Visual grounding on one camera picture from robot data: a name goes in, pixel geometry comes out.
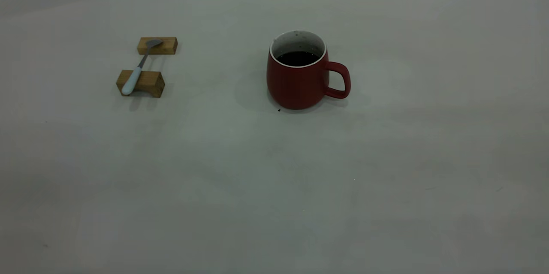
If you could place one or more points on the arched wooden block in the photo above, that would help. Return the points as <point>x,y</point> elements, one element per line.
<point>150,81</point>

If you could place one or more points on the dark coffee liquid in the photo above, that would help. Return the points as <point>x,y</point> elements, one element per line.
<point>298,58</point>

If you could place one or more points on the red ceramic mug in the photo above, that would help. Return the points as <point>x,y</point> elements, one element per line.
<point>298,87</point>

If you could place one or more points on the plain rectangular wooden block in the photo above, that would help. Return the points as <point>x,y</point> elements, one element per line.
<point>165,46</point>

